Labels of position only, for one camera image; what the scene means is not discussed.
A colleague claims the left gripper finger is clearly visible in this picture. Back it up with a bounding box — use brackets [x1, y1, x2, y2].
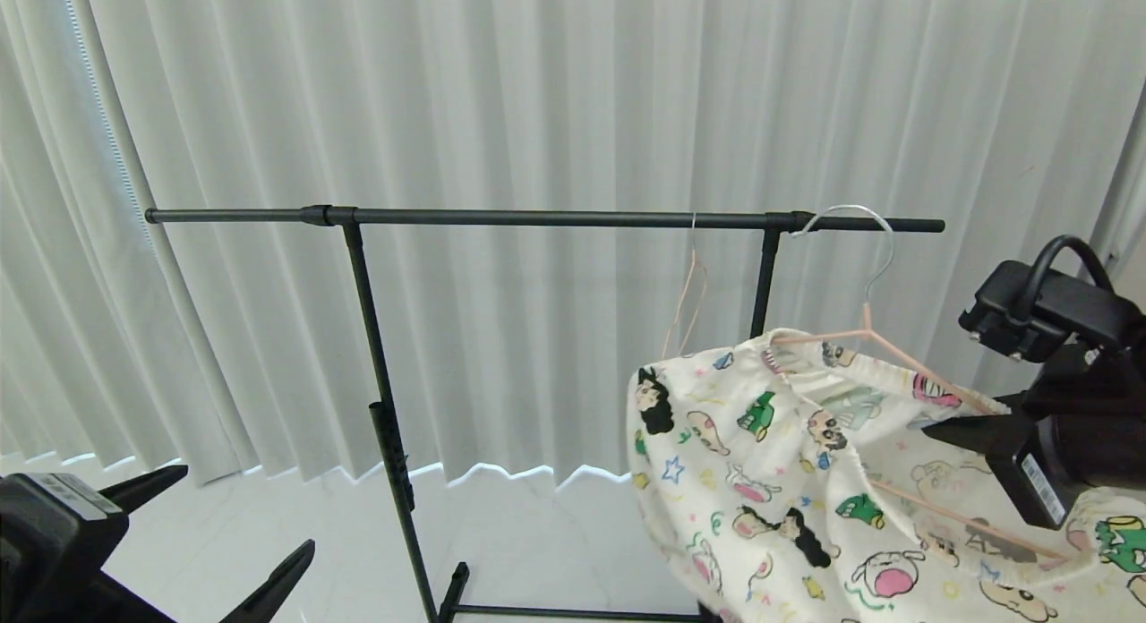
[219, 540, 316, 623]
[98, 465, 189, 516]

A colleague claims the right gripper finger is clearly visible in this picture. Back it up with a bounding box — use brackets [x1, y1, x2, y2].
[922, 408, 1013, 445]

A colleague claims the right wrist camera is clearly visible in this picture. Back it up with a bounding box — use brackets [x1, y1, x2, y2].
[958, 260, 1146, 418]

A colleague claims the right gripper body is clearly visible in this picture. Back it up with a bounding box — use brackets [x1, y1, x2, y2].
[985, 413, 1146, 530]

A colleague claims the pink clothes hanger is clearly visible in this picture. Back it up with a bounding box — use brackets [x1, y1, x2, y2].
[661, 213, 709, 360]
[772, 205, 1075, 563]

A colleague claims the black clothes rack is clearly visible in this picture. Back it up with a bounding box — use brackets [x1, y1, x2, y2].
[145, 205, 946, 623]

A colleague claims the cream printed garment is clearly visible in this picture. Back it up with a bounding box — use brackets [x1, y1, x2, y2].
[627, 328, 1146, 623]

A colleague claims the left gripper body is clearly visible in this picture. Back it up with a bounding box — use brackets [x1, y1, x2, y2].
[0, 473, 175, 623]

